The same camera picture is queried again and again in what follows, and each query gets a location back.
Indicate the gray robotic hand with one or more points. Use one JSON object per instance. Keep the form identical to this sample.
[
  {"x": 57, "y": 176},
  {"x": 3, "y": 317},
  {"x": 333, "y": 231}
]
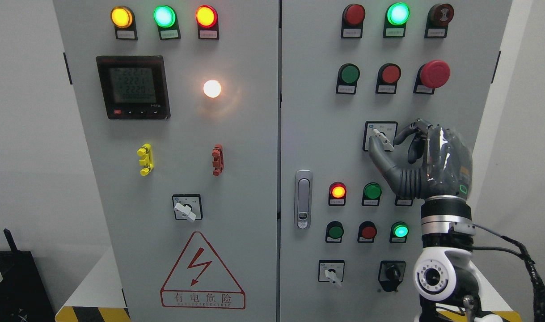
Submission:
[{"x": 446, "y": 163}]

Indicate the gray rotary switch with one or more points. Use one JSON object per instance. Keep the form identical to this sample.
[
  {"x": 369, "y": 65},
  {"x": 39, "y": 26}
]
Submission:
[
  {"x": 331, "y": 271},
  {"x": 384, "y": 131}
]

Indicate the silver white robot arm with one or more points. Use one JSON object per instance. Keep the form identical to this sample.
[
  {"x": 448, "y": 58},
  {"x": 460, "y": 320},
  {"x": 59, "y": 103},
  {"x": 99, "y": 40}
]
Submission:
[{"x": 443, "y": 273}]

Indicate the green indicator light middle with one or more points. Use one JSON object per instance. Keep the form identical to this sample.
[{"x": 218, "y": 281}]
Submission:
[{"x": 371, "y": 194}]

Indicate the green indicator light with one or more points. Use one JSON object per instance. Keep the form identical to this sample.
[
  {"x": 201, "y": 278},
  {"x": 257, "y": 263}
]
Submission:
[
  {"x": 395, "y": 20},
  {"x": 371, "y": 194},
  {"x": 167, "y": 23}
]

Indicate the red emergency stop button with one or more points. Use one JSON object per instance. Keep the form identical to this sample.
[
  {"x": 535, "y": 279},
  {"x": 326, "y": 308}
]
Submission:
[{"x": 430, "y": 76}]

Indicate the red push button lower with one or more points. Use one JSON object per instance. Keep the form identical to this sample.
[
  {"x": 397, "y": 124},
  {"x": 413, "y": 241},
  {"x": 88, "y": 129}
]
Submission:
[{"x": 367, "y": 232}]

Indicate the red push button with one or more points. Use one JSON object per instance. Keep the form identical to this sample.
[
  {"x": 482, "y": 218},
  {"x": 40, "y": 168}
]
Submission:
[
  {"x": 388, "y": 76},
  {"x": 367, "y": 232}
]

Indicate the red push button upper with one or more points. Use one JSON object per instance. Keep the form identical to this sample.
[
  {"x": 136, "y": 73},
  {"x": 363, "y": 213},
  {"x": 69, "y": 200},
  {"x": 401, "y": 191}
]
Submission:
[{"x": 388, "y": 76}]

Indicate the lit red indicator light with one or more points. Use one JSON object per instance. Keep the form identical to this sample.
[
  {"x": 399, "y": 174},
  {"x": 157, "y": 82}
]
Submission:
[{"x": 337, "y": 194}]

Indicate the green push button lower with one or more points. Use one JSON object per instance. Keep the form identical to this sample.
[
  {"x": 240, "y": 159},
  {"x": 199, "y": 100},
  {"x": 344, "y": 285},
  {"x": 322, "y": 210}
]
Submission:
[{"x": 334, "y": 232}]

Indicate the green push button upper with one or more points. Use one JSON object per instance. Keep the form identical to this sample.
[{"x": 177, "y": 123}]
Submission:
[{"x": 347, "y": 79}]

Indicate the dark red buzzer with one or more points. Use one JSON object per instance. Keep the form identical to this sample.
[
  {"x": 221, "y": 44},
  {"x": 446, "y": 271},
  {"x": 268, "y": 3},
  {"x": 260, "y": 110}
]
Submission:
[{"x": 438, "y": 19}]

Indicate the green indicator light top right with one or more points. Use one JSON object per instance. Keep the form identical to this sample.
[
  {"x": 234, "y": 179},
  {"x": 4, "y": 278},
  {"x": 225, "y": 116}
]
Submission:
[{"x": 395, "y": 20}]

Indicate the red indicator light top right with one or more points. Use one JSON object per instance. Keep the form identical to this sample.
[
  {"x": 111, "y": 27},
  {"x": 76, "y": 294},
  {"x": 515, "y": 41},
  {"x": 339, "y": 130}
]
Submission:
[{"x": 352, "y": 21}]

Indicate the gray electrical cabinet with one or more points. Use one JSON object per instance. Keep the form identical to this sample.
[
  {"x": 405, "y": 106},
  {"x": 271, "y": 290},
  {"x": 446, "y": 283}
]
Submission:
[{"x": 278, "y": 112}]

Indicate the white glowing indicator light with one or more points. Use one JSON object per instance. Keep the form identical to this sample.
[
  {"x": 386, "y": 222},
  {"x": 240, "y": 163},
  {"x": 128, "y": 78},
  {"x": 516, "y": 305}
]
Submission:
[{"x": 212, "y": 88}]

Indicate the red electric hazard warning sticker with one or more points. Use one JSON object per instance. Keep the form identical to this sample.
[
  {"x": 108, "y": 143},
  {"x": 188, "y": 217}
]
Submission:
[{"x": 200, "y": 279}]

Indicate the red orange indicator light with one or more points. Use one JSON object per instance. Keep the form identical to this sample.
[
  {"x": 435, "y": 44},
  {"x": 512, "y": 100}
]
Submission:
[{"x": 207, "y": 22}]

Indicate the green indicator light top left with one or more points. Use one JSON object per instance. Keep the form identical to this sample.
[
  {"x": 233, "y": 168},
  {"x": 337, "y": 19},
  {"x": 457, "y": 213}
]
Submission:
[{"x": 167, "y": 23}]

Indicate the black digital power meter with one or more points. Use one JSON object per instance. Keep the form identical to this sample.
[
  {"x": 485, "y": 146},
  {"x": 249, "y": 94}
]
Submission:
[{"x": 134, "y": 87}]

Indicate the yellow indicator light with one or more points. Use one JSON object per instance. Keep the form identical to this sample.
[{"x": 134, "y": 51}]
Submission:
[{"x": 124, "y": 23}]

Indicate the black box with antenna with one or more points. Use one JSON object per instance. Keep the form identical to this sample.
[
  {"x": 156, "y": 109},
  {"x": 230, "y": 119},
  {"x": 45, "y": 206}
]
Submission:
[{"x": 23, "y": 297}]

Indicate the black key selector switch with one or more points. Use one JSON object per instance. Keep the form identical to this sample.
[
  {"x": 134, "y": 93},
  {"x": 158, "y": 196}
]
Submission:
[{"x": 391, "y": 274}]

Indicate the silver door handle lock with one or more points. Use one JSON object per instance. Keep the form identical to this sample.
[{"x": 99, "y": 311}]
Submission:
[{"x": 303, "y": 190}]

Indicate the gray rotary switch bottom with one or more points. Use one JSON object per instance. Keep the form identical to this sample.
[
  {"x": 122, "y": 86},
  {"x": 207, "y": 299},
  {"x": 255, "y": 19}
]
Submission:
[{"x": 331, "y": 271}]

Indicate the gray rotary switch left door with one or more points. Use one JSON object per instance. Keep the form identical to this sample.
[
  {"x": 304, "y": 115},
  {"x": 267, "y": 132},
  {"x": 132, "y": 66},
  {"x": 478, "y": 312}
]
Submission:
[{"x": 187, "y": 207}]

